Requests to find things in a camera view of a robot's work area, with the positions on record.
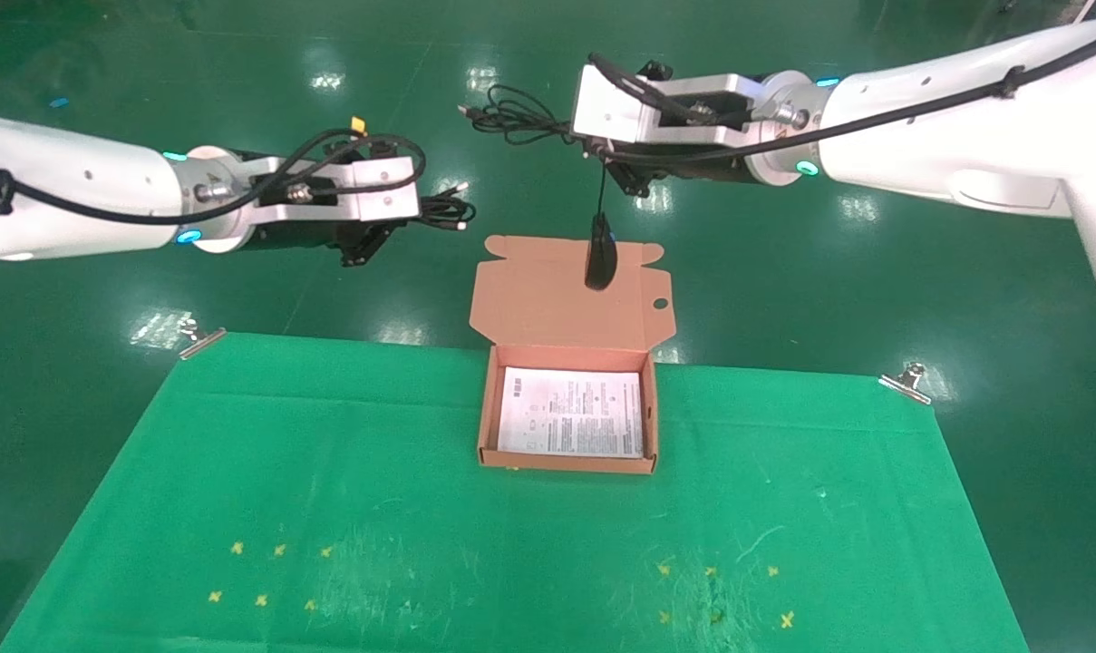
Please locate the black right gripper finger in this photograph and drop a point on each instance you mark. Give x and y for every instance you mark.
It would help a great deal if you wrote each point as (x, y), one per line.
(634, 181)
(654, 71)

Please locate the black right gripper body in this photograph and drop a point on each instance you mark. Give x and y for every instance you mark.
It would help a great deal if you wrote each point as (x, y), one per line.
(693, 163)

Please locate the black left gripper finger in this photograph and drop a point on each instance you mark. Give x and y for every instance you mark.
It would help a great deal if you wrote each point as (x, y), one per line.
(364, 240)

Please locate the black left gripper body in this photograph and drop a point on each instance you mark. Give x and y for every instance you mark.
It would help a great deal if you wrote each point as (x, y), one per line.
(303, 238)

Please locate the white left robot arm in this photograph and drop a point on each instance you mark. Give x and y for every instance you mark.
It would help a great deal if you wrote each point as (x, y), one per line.
(76, 190)

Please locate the orange cardboard box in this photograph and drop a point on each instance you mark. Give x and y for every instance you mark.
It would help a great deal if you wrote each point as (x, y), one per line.
(548, 308)

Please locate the metal cloth clip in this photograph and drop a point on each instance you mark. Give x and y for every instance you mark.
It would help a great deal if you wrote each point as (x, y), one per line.
(906, 384)
(201, 342)

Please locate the white printed instruction sheet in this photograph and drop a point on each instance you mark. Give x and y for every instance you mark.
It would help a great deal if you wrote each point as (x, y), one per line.
(570, 413)

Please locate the green table cloth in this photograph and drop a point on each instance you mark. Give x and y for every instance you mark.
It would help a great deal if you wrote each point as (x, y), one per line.
(511, 544)

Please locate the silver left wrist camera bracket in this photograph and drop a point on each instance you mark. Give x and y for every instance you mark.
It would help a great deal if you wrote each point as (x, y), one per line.
(384, 204)

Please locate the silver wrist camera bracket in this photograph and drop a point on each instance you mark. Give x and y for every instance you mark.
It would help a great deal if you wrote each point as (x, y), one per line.
(384, 204)
(602, 104)

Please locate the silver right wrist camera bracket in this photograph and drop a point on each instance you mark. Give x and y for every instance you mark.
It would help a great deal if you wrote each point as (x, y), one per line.
(602, 104)

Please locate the white metal frame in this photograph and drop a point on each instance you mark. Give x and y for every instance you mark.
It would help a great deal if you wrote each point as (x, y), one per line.
(1081, 9)

